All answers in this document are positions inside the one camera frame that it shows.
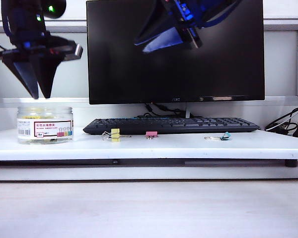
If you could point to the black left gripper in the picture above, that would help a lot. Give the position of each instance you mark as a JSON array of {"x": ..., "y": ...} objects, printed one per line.
[{"x": 32, "y": 50}]

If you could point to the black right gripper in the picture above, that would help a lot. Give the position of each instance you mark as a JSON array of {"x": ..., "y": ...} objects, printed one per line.
[{"x": 183, "y": 22}]

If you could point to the round transparent plastic jar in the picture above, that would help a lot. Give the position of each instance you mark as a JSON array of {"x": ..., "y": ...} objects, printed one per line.
[{"x": 47, "y": 126}]

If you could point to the yellow binder clip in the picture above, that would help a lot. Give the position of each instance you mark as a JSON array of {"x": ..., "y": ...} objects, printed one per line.
[{"x": 115, "y": 135}]

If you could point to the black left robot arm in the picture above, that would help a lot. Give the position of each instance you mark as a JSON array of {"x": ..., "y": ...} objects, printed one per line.
[{"x": 22, "y": 22}]

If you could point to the black computer monitor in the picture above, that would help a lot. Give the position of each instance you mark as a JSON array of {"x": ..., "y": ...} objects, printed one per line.
[{"x": 213, "y": 69}]

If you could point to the silver monitor stand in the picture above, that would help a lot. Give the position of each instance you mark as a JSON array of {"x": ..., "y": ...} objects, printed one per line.
[{"x": 187, "y": 111}]

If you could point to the black computer keyboard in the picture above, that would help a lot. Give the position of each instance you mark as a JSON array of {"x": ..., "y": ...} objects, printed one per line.
[{"x": 171, "y": 125}]

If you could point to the pink binder clip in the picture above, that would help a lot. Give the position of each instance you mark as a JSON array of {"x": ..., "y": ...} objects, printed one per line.
[{"x": 151, "y": 134}]

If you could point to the white desk riser board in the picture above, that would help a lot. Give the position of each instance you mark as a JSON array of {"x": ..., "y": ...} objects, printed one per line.
[{"x": 164, "y": 148}]

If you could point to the teal binder clip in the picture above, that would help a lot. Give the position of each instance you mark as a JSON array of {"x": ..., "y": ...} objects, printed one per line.
[{"x": 225, "y": 136}]

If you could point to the black riser foot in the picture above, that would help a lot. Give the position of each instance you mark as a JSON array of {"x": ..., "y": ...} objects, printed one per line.
[{"x": 290, "y": 163}]

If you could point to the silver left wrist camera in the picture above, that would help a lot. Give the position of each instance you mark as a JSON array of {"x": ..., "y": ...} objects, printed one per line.
[{"x": 75, "y": 50}]

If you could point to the grey partition rail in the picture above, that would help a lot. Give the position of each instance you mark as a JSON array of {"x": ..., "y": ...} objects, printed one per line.
[{"x": 75, "y": 26}]

